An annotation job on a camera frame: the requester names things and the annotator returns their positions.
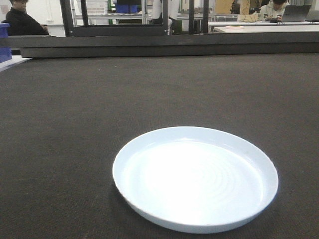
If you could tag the white background table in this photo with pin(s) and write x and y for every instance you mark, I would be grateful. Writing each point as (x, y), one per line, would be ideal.
(263, 27)

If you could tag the black metal frame rails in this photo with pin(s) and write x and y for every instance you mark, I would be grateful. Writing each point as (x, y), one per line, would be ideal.
(153, 40)

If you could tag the person in black clothes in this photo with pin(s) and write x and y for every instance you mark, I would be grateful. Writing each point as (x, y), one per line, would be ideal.
(20, 23)

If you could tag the dark fabric table mat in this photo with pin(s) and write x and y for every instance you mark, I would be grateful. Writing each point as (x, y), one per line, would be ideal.
(62, 122)

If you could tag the blue plastic crate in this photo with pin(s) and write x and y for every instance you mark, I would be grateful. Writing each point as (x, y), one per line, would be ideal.
(5, 51)

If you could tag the grey laptop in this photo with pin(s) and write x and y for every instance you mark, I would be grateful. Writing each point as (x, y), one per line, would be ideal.
(295, 13)

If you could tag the person in white hoodie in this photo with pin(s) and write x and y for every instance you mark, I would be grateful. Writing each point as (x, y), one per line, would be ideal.
(273, 10)

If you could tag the light blue round tray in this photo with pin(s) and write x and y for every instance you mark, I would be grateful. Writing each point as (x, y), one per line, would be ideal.
(194, 179)

